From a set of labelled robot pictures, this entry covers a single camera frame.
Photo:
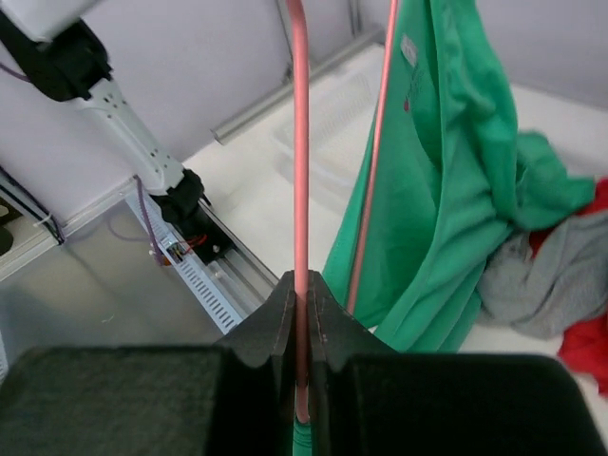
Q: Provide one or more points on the white slotted cable duct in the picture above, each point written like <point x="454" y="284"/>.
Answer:
<point x="197" y="277"/>

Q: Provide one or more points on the white plastic basket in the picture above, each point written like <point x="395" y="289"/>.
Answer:
<point x="339" y="127"/>

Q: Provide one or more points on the grey tank top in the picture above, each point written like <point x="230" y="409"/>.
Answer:
<point x="543" y="294"/>

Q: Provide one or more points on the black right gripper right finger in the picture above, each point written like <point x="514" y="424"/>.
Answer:
<point x="368" y="399"/>

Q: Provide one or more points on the pink wire hanger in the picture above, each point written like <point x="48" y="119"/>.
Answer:
<point x="301" y="74"/>

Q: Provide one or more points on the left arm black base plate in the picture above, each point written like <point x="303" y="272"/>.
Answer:
<point x="205" y="238"/>

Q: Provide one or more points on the green tank top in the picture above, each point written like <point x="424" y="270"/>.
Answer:
<point x="455" y="178"/>

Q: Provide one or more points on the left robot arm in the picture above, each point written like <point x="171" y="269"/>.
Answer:
<point x="66" y="61"/>

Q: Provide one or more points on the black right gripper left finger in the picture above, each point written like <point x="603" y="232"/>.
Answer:
<point x="235" y="397"/>

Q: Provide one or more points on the red tank top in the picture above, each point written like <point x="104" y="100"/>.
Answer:
<point x="584" y="345"/>

